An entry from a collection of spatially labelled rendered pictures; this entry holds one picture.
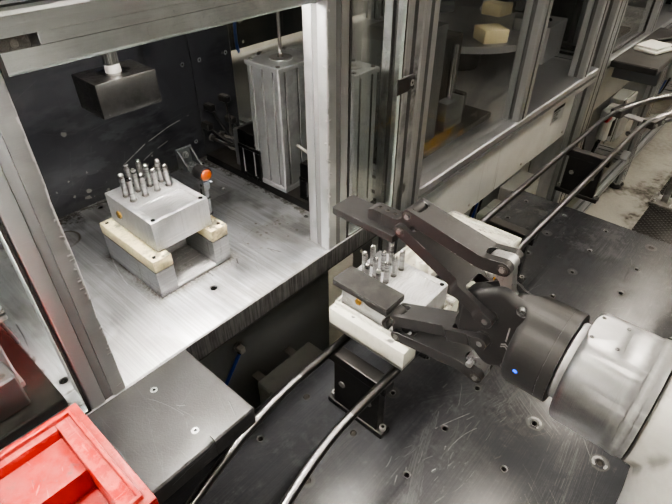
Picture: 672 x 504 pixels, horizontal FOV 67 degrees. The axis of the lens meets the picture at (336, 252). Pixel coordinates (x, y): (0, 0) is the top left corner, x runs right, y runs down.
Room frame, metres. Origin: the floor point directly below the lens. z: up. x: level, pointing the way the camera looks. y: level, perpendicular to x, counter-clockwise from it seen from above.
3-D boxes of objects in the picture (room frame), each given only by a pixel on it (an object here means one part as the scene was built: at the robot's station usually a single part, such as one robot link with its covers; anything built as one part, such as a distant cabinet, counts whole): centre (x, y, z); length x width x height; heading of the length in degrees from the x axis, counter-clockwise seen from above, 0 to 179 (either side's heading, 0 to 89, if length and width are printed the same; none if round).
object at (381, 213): (0.37, -0.05, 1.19); 0.05 x 0.01 x 0.03; 48
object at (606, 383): (0.24, -0.20, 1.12); 0.09 x 0.06 x 0.09; 138
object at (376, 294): (0.39, -0.03, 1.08); 0.07 x 0.03 x 0.01; 48
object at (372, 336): (0.66, -0.16, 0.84); 0.36 x 0.14 x 0.10; 138
